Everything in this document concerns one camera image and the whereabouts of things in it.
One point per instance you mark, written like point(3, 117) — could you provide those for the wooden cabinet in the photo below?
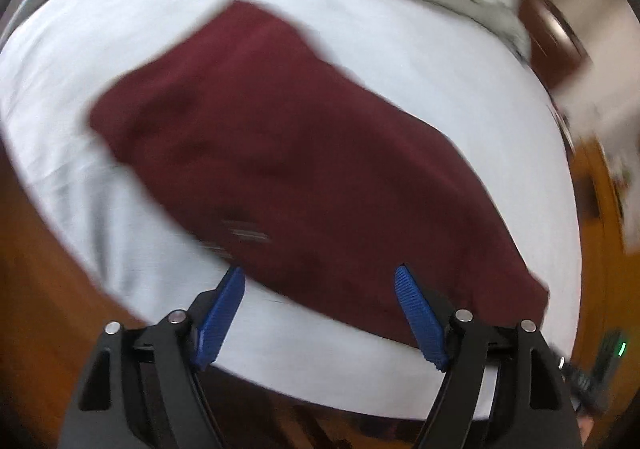
point(600, 199)

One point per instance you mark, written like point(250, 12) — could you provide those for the dark wooden headboard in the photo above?
point(550, 29)

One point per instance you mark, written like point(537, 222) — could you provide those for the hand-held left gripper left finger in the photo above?
point(220, 319)

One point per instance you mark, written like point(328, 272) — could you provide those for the maroon pants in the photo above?
point(300, 159)

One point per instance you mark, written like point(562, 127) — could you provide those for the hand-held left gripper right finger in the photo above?
point(420, 324)

